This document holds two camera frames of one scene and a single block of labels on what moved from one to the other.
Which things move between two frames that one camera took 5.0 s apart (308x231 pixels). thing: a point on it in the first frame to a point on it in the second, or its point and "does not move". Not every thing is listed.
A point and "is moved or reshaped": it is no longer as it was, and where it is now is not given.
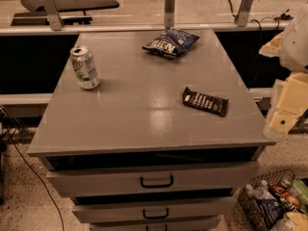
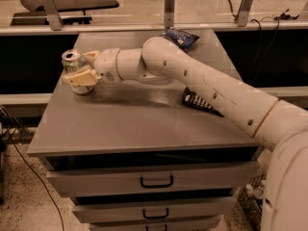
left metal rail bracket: (51, 8) does not move
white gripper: (296, 50) to (107, 64)
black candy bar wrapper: (211, 103) does not move
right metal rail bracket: (246, 6) does not move
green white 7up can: (85, 67) is moved or reshaped
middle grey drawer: (151, 209) does not move
